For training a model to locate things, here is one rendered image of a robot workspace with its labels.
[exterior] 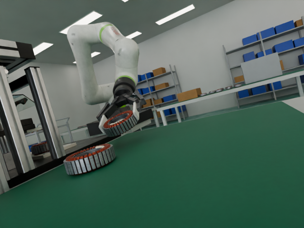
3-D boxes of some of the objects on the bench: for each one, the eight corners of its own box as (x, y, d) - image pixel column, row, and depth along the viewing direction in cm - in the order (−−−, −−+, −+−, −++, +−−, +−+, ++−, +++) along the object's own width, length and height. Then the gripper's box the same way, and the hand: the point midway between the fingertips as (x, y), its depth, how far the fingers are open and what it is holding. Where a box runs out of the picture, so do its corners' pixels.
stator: (78, 179, 37) (72, 161, 36) (61, 173, 45) (56, 159, 45) (125, 157, 44) (121, 141, 44) (103, 155, 52) (99, 143, 52)
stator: (53, 147, 84) (50, 139, 84) (68, 144, 78) (66, 135, 78) (26, 157, 75) (24, 148, 74) (42, 154, 69) (39, 144, 69)
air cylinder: (12, 166, 68) (7, 151, 67) (24, 164, 64) (19, 149, 64) (-4, 173, 63) (-10, 157, 63) (8, 171, 60) (2, 154, 59)
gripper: (154, 89, 78) (158, 119, 59) (103, 110, 82) (92, 144, 63) (146, 73, 74) (148, 99, 55) (93, 96, 78) (79, 127, 59)
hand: (119, 120), depth 61 cm, fingers closed on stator, 11 cm apart
